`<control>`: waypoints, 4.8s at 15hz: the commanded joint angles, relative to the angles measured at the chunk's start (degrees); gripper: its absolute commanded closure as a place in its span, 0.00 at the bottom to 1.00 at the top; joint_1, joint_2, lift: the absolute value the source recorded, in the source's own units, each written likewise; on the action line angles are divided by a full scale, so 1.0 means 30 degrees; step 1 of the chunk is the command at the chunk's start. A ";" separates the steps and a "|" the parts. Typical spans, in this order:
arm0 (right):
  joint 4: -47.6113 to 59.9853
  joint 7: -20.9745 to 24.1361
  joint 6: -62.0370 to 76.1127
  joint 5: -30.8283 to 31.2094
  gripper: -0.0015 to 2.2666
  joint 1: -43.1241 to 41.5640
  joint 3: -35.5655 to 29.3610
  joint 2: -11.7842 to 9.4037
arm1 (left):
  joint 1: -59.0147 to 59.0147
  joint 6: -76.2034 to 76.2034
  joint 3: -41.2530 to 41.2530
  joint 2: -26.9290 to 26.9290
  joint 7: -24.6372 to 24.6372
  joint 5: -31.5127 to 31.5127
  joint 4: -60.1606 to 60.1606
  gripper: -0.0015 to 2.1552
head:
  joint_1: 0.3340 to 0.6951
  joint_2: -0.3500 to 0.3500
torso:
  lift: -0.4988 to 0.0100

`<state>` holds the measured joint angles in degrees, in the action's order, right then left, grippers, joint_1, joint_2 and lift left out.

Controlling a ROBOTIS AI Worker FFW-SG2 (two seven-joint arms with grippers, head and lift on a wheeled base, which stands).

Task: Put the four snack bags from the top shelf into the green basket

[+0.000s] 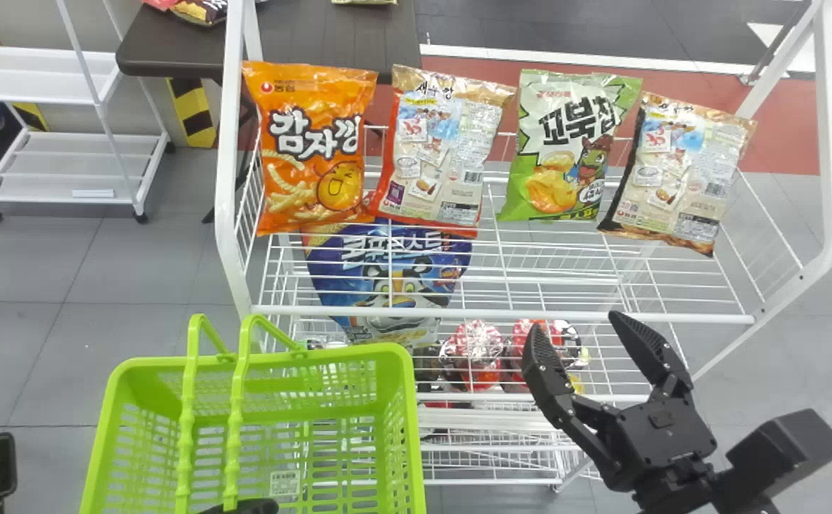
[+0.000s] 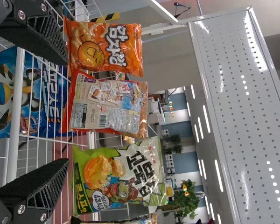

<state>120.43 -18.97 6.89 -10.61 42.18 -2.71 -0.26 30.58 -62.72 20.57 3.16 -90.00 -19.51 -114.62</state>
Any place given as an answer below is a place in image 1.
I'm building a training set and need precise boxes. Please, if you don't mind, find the orange snack packet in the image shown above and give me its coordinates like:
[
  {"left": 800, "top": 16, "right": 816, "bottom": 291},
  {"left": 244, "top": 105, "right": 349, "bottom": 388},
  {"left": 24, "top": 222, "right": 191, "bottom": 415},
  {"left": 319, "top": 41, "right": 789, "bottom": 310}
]
[{"left": 242, "top": 61, "right": 379, "bottom": 237}]

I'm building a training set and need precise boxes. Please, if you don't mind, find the white wire rack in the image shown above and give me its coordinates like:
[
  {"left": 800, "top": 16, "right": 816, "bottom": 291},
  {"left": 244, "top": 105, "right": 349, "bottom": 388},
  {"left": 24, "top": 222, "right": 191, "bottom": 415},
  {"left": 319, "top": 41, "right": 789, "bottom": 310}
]
[{"left": 214, "top": 0, "right": 832, "bottom": 493}]

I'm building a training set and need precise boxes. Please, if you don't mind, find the yellow black striped post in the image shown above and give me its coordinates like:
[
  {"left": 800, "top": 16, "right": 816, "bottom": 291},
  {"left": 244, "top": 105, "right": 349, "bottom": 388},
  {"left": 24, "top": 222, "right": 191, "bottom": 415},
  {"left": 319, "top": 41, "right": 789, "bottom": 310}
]
[{"left": 165, "top": 77, "right": 217, "bottom": 149}]

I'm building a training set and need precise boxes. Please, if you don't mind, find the green snack packet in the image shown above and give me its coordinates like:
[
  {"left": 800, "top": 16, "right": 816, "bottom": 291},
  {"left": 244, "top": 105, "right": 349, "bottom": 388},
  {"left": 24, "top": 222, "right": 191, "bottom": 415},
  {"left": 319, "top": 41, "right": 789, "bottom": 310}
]
[{"left": 496, "top": 69, "right": 643, "bottom": 223}]

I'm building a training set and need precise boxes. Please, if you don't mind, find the dark side table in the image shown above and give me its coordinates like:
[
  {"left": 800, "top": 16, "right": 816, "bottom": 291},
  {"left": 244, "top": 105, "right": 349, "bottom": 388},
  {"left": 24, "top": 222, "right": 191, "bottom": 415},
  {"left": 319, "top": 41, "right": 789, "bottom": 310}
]
[{"left": 115, "top": 0, "right": 423, "bottom": 224}]

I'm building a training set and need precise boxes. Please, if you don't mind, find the white shelf trolley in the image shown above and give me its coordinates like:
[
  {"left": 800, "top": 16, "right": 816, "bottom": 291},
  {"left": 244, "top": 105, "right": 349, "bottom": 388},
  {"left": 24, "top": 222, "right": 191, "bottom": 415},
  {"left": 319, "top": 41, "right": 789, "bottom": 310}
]
[{"left": 0, "top": 0, "right": 176, "bottom": 225}]

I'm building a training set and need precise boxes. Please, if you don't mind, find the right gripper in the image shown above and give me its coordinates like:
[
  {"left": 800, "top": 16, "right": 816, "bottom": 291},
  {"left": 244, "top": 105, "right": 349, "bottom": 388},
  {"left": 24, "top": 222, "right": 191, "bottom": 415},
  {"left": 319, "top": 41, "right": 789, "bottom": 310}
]
[{"left": 521, "top": 311, "right": 718, "bottom": 493}]

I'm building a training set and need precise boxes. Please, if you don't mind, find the green basket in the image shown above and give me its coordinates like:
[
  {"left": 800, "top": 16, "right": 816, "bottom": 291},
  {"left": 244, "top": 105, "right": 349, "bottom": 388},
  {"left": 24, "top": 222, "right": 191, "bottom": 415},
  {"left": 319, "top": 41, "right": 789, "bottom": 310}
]
[{"left": 79, "top": 313, "right": 428, "bottom": 514}]

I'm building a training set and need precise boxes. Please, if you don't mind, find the beige snack packet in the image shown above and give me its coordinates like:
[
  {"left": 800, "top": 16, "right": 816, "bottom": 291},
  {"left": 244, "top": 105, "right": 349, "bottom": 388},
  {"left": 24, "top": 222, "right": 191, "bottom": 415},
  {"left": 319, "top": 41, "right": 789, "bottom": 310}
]
[
  {"left": 597, "top": 91, "right": 758, "bottom": 257},
  {"left": 371, "top": 64, "right": 518, "bottom": 239}
]

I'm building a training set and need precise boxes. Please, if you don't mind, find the blue cereal bag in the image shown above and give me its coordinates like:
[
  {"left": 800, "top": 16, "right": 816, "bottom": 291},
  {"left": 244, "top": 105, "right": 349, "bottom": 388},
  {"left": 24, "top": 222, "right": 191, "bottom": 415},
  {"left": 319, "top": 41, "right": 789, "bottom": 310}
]
[{"left": 301, "top": 219, "right": 474, "bottom": 349}]

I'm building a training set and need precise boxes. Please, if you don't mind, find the red noodle cup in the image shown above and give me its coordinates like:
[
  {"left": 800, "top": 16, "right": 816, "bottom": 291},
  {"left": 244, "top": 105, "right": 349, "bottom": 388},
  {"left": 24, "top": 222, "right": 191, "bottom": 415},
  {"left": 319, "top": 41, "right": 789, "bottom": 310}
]
[
  {"left": 506, "top": 318, "right": 592, "bottom": 394},
  {"left": 438, "top": 319, "right": 508, "bottom": 393}
]

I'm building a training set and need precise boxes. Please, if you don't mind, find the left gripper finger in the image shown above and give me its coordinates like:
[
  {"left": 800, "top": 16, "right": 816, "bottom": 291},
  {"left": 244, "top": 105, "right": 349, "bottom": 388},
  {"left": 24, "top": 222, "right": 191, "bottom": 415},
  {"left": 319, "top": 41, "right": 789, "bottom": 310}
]
[{"left": 198, "top": 498, "right": 279, "bottom": 514}]

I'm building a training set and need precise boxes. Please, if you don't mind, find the brown snack packet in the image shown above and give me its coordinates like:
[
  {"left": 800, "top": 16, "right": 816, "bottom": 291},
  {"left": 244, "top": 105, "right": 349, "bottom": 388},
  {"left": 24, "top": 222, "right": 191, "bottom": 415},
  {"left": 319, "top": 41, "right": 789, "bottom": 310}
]
[{"left": 171, "top": 0, "right": 229, "bottom": 28}]

